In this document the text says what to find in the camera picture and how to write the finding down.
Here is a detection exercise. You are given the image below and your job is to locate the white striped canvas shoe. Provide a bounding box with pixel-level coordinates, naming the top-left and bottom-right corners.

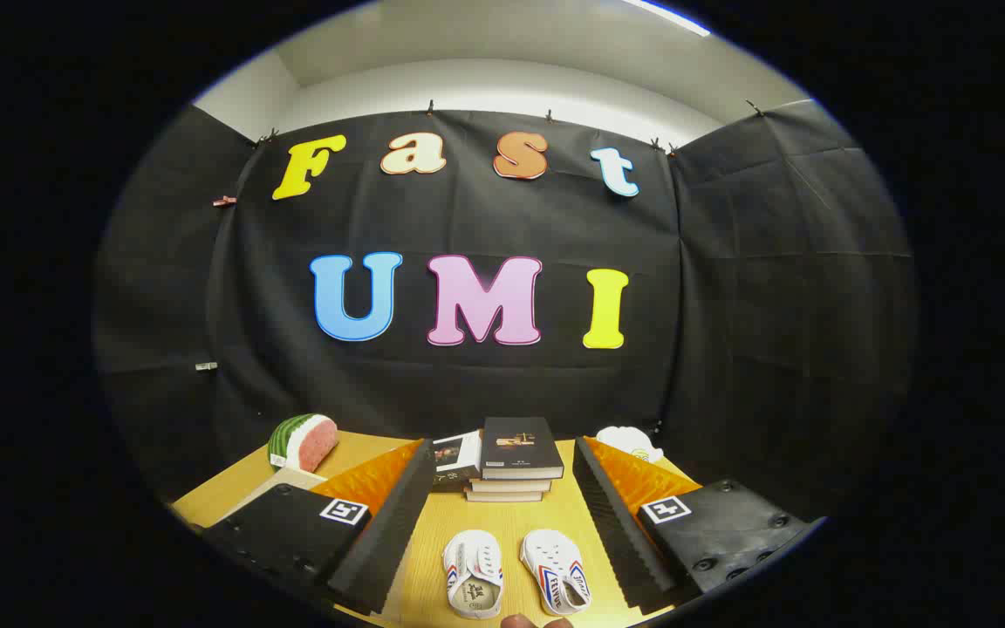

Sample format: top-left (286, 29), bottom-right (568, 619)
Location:
top-left (520, 529), bottom-right (593, 617)
top-left (443, 529), bottom-right (504, 620)

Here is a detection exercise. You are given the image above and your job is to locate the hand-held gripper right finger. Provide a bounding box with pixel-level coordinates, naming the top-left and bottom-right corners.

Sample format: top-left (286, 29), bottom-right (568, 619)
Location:
top-left (572, 436), bottom-right (826, 616)

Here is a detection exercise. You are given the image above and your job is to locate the black hardcover book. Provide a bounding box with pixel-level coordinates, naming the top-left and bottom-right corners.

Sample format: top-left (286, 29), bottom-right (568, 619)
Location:
top-left (480, 417), bottom-right (565, 481)

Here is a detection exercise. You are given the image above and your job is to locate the black backdrop cloth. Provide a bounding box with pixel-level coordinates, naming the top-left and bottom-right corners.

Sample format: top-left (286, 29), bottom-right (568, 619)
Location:
top-left (92, 99), bottom-right (918, 524)

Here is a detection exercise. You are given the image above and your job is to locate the white plush toy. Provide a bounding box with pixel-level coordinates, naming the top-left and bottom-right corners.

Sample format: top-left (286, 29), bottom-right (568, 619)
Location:
top-left (596, 426), bottom-right (665, 464)

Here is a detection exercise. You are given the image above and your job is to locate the watermelon slice plush toy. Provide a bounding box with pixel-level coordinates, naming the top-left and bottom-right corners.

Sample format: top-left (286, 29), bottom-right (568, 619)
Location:
top-left (268, 413), bottom-right (339, 473)

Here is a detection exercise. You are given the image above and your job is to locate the cream fabric storage box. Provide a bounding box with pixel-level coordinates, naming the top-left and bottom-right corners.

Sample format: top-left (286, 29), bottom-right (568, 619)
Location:
top-left (222, 468), bottom-right (329, 524)

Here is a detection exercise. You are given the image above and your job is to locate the white portrait cover book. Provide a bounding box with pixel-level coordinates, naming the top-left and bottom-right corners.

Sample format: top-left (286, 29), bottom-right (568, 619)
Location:
top-left (431, 430), bottom-right (483, 494)

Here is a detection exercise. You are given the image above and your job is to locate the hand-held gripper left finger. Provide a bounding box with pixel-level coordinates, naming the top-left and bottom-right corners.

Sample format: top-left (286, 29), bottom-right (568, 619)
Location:
top-left (202, 439), bottom-right (438, 617)

